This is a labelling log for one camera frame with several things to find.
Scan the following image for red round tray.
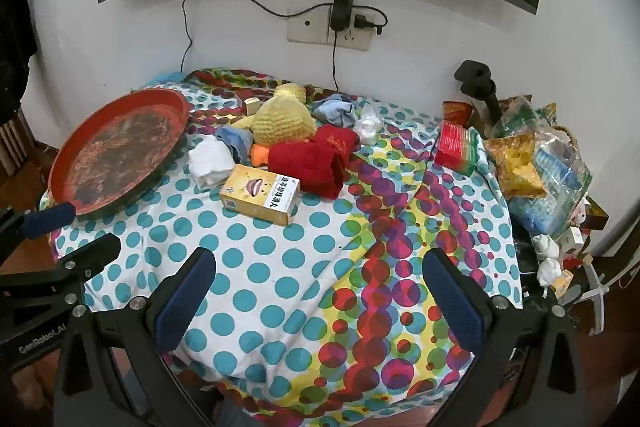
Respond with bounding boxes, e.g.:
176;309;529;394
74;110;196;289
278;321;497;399
48;88;193;222

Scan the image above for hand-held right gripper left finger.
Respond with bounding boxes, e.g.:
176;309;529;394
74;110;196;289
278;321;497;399
52;247;217;427

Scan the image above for black power adapter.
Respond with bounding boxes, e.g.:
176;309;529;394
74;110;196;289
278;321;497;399
329;0;355;32

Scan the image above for dark cloth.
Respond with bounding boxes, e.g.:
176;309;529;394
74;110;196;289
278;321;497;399
0;0;41;118

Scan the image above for clear plastic bag white contents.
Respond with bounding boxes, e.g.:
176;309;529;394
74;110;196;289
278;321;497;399
352;104;383;146

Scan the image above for black clamp stand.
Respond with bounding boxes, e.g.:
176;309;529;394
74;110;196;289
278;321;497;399
452;60;503;128

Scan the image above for black adapter cable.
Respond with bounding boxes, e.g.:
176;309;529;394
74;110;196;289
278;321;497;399
331;31;342;94

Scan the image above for plain red sock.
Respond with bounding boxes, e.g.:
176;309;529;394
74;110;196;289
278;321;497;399
267;141;333;188

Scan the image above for green printed plastic bag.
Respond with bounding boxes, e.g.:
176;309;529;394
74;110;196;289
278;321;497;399
492;94;558;140

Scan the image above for yellow knitted duck toy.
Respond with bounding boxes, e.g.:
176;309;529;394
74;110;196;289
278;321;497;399
232;83;318;168

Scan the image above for red and green box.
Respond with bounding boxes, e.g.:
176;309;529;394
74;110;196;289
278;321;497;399
434;119;481;175

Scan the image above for brown wooden furniture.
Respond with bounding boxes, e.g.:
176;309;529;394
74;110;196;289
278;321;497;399
0;109;38;178

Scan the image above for yellow snack bag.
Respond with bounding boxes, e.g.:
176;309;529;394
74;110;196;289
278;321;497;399
482;132;548;200

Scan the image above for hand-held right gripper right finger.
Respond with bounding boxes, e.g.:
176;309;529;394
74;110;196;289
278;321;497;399
422;247;586;427

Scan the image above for blue sock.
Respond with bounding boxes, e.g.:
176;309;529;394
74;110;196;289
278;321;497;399
312;94;358;128
215;124;256;165

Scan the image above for orange red snack packet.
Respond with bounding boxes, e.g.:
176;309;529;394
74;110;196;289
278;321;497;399
441;99;473;128

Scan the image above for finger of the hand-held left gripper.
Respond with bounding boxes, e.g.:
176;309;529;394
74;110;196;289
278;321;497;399
0;233;122;308
0;202;76;242

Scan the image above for yellow cartoon carton box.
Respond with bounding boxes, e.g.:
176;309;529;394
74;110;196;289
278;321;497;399
219;164;301;226

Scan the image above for white sock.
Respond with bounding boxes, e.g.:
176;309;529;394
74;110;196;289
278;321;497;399
187;136;236;190

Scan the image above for light blue sheet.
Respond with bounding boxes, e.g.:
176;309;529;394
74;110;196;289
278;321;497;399
141;71;188;88

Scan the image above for thin black cable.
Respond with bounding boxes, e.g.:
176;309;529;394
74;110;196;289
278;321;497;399
179;0;201;76

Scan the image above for black plug with cable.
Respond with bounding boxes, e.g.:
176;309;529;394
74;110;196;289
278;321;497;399
353;7;387;36

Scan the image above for polka dot cloth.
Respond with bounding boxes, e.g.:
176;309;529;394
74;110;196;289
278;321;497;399
40;67;523;418

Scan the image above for red sock with gold print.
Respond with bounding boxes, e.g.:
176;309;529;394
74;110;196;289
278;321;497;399
300;123;361;200

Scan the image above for beige wall socket plate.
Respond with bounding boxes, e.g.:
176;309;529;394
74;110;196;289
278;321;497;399
286;4;376;52

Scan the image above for white rolled cloth pieces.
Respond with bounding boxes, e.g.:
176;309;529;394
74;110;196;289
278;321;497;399
531;233;562;285

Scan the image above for clear bag with blue contents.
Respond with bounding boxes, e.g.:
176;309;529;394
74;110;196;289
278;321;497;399
510;127;593;238

